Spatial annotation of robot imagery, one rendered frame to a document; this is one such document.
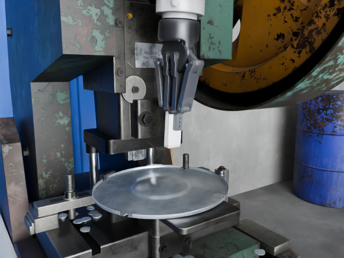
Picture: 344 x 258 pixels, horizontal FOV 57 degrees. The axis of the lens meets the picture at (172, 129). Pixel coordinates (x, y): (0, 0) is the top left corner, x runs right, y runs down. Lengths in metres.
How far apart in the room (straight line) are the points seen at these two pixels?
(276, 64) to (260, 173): 2.20
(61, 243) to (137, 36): 0.44
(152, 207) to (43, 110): 0.42
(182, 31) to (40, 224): 0.48
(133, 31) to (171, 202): 0.35
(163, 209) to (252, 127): 2.25
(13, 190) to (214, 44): 0.64
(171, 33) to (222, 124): 2.02
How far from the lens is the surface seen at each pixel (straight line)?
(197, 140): 2.40
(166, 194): 0.65
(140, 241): 0.69
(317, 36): 0.80
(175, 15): 0.57
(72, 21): 0.59
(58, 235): 0.71
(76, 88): 1.86
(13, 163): 0.96
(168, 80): 0.60
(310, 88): 0.85
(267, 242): 0.81
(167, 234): 0.68
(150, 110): 0.66
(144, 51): 0.69
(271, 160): 3.09
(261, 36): 0.95
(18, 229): 0.97
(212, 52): 0.74
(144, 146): 0.71
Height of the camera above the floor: 1.03
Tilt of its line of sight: 10 degrees down
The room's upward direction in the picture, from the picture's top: straight up
